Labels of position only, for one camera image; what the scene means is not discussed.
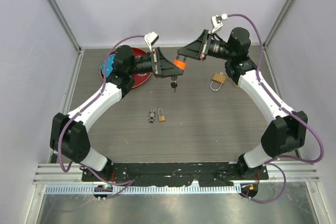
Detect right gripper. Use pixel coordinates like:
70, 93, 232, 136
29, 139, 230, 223
177, 30, 233, 62

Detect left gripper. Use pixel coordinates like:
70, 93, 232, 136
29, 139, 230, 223
128, 47, 183, 79

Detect orange black padlock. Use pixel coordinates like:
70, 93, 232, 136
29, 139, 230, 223
173, 54, 186, 70

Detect black keys of orange padlock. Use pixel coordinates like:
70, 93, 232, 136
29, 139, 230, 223
171, 76, 178, 92

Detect panda keychain with keys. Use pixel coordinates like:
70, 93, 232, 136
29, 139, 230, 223
149, 109, 156, 123

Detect small brass padlock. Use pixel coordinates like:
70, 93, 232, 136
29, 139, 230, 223
158, 108, 166, 122

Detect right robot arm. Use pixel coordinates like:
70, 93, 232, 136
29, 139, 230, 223
177, 27, 308, 179

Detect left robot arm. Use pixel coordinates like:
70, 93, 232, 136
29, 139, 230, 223
50, 45, 185, 182

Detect red round tray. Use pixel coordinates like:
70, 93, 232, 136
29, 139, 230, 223
100, 47, 151, 89

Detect large brass padlock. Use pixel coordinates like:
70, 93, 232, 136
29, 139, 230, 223
209, 72, 226, 92

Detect blue dotted plate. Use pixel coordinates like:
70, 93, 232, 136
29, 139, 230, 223
101, 54, 115, 78

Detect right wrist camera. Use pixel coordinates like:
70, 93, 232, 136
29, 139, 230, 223
211, 14, 228, 34

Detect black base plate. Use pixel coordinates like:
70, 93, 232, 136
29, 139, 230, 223
96, 162, 269, 187

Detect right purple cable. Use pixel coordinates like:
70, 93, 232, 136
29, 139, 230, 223
227, 13, 325, 204

